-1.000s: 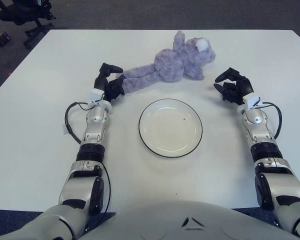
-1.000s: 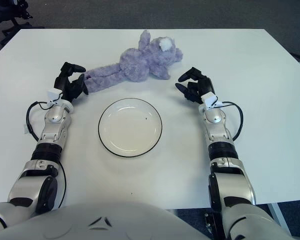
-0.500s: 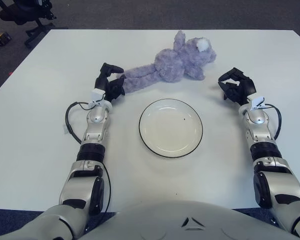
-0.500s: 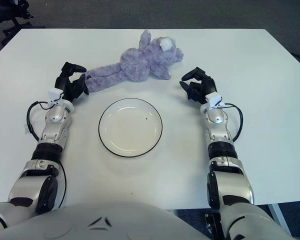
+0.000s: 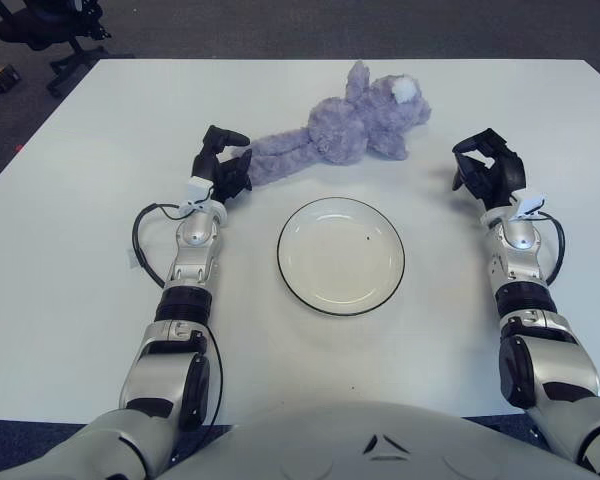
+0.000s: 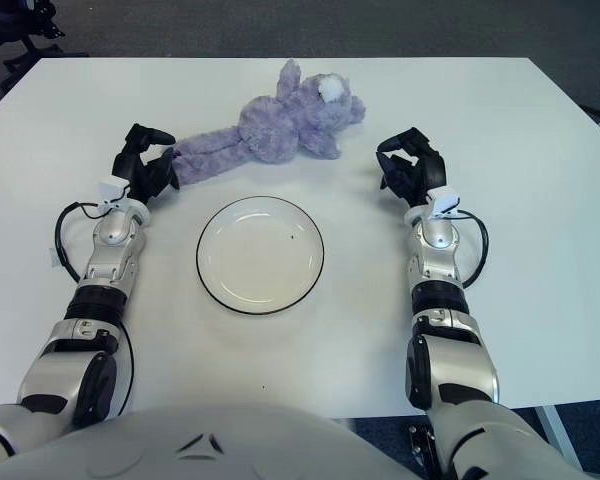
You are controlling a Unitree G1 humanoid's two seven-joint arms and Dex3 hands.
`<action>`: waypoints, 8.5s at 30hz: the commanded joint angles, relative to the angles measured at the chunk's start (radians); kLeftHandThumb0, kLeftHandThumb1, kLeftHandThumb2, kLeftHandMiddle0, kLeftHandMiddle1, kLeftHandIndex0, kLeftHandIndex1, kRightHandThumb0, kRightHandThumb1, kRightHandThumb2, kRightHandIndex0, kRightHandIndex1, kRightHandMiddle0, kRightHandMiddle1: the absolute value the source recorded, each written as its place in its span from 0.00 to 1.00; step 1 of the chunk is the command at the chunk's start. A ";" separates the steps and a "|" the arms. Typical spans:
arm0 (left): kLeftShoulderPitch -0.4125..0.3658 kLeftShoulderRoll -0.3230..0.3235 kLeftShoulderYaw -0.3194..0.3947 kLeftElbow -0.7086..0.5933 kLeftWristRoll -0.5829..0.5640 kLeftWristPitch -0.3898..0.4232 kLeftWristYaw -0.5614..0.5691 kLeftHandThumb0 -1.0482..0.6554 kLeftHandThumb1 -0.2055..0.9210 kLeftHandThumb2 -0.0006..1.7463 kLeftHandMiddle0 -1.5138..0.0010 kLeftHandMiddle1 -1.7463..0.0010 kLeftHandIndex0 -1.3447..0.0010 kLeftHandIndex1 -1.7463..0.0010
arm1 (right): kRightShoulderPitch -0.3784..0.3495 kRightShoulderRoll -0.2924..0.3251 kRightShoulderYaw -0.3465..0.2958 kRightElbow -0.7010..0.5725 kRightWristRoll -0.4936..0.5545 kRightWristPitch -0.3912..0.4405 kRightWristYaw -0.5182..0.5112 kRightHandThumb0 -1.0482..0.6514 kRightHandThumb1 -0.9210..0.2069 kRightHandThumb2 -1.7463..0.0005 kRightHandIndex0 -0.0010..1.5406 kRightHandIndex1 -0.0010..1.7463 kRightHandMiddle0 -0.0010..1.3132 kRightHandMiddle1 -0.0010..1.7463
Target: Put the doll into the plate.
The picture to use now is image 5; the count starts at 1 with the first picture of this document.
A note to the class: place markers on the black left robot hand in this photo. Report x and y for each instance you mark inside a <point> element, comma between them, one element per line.
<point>230,172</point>

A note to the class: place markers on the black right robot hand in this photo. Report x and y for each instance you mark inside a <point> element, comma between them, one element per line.
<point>505,170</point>

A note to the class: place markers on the purple plush bunny doll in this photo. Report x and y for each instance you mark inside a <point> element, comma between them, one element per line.
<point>335,135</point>

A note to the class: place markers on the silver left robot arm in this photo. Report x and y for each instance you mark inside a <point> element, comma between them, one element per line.
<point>190,270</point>

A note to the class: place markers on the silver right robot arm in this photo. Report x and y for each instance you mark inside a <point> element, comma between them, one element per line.
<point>517,265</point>

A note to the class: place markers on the white plate black rim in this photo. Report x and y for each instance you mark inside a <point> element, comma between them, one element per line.
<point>340,260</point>

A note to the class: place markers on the black office chair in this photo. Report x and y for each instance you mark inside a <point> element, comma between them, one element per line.
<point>30,30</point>

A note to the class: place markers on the cardboard box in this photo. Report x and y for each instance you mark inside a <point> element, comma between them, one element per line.
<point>0,77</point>

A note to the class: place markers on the silver robot torso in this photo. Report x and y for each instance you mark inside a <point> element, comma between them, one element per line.
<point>330,440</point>

